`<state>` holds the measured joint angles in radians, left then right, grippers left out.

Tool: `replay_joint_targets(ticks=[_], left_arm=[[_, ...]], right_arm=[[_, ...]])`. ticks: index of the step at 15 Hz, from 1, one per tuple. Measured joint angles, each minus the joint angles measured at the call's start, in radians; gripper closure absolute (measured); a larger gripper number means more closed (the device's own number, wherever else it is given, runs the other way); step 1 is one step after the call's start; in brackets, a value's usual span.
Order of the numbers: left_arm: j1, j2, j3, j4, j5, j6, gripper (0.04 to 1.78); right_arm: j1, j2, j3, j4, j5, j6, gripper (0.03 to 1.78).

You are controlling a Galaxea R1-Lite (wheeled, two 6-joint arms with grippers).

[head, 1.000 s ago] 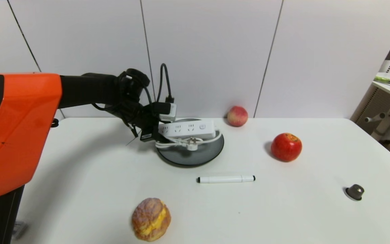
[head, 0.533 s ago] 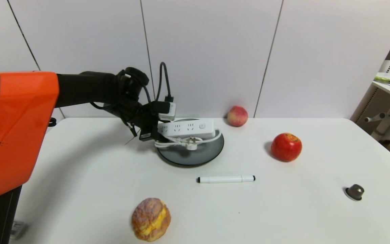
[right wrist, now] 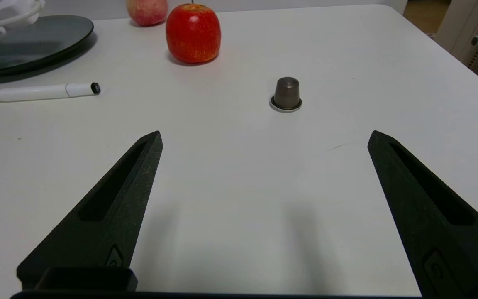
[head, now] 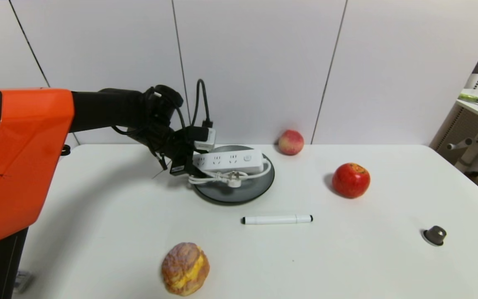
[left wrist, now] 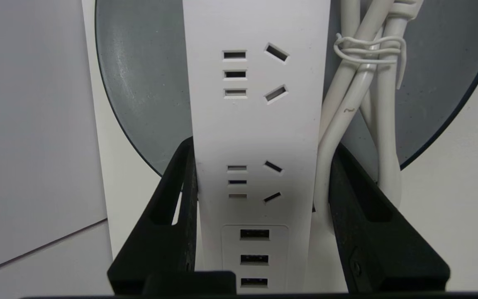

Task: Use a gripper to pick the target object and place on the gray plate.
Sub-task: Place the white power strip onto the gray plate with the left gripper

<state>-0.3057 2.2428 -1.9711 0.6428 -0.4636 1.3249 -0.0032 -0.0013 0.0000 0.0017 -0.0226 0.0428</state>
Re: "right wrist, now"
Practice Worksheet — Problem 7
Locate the red apple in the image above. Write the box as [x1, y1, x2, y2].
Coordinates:
[165, 3, 222, 64]

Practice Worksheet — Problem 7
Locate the white marker pen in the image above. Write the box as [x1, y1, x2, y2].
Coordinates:
[0, 82, 102, 103]

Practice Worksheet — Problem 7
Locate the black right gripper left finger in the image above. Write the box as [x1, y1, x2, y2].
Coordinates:
[17, 130, 164, 290]

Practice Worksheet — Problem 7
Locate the white side desk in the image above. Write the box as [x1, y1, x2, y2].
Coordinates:
[435, 0, 478, 95]

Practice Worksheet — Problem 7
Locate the gray round plate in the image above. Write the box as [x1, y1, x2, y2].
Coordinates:
[0, 15, 95, 76]

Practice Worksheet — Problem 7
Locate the brown coffee capsule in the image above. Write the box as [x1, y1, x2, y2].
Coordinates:
[269, 76, 303, 113]

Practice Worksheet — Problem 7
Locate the pink peach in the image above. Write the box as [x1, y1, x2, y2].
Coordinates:
[126, 0, 168, 27]

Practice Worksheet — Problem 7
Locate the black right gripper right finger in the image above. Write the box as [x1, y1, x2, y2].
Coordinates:
[367, 130, 478, 299]

